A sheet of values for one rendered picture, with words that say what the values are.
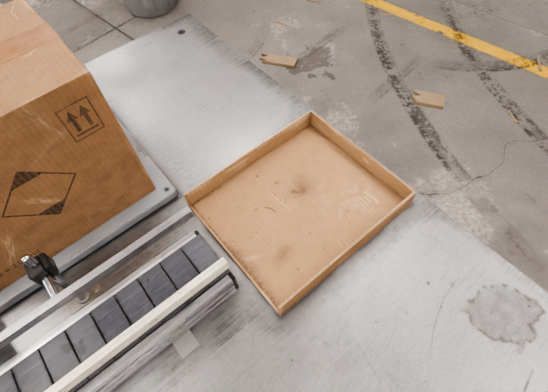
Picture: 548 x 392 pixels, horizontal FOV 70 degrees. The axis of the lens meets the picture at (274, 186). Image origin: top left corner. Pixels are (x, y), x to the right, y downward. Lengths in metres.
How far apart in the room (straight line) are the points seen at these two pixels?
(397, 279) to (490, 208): 1.21
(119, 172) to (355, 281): 0.41
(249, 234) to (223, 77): 0.41
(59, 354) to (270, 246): 0.34
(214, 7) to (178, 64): 1.82
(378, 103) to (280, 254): 1.52
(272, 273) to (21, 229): 0.38
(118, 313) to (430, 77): 1.97
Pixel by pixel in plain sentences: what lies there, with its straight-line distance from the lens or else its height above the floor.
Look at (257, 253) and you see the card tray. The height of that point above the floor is 0.83.
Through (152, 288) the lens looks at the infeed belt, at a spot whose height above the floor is 0.88.
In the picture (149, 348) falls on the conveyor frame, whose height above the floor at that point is 0.87.
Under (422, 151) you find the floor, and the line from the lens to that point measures 1.91.
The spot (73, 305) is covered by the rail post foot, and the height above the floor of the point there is 0.83.
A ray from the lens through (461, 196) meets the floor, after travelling 1.82.
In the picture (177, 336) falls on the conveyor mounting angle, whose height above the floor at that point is 0.85.
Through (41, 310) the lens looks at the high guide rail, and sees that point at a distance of 0.58.
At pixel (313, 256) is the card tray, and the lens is 0.65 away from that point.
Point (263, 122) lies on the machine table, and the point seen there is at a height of 0.83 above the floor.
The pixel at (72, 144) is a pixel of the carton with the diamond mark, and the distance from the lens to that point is 0.60.
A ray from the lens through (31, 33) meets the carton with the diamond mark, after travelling 0.67.
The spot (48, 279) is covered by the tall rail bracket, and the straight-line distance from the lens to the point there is 0.60.
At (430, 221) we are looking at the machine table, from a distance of 0.72.
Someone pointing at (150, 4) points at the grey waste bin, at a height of 0.09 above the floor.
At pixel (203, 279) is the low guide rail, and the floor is 0.91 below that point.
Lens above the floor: 1.43
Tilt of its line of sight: 56 degrees down
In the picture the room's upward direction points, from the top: 6 degrees counter-clockwise
